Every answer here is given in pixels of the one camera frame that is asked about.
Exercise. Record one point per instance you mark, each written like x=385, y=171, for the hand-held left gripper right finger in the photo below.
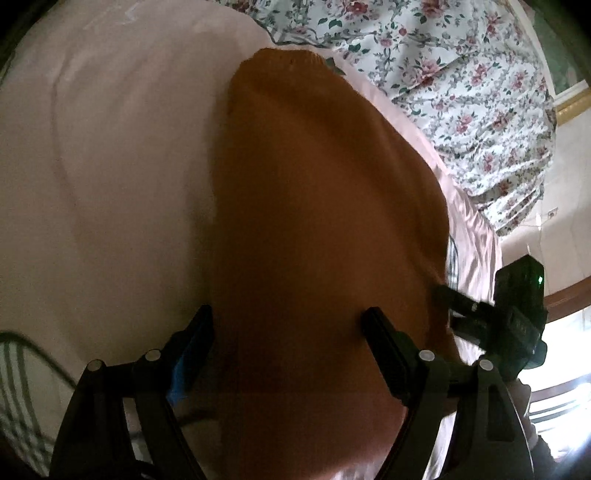
x=388, y=355

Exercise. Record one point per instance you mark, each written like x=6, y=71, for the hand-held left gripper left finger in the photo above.
x=182, y=374

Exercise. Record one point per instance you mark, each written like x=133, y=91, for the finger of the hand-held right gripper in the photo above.
x=461, y=299
x=475, y=328

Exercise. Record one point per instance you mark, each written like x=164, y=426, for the orange knit sweater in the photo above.
x=323, y=207

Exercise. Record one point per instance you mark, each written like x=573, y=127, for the person's right hand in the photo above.
x=527, y=406

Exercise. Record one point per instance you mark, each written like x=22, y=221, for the gold moulding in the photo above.
x=572, y=105

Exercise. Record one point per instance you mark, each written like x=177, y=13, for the pink bed sheet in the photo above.
x=115, y=161

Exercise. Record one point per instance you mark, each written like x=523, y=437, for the floral quilt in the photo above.
x=438, y=69

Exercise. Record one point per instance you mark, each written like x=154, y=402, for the wooden rail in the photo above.
x=570, y=300

